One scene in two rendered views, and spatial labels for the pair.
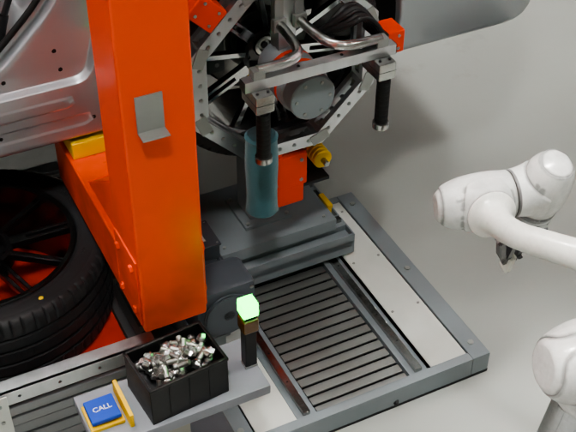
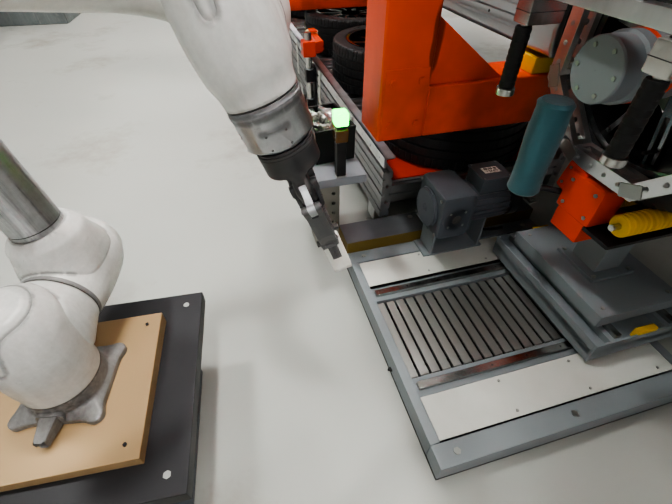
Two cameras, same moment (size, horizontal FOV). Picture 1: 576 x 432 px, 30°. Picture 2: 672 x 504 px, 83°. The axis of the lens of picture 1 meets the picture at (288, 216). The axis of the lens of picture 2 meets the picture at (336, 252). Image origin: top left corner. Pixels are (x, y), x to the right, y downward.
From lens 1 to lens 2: 251 cm
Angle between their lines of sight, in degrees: 71
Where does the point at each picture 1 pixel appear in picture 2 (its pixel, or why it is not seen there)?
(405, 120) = not seen: outside the picture
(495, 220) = not seen: outside the picture
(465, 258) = not seen: outside the picture
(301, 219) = (590, 289)
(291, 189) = (570, 218)
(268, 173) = (527, 140)
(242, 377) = (327, 171)
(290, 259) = (542, 292)
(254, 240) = (545, 253)
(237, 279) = (444, 190)
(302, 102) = (583, 66)
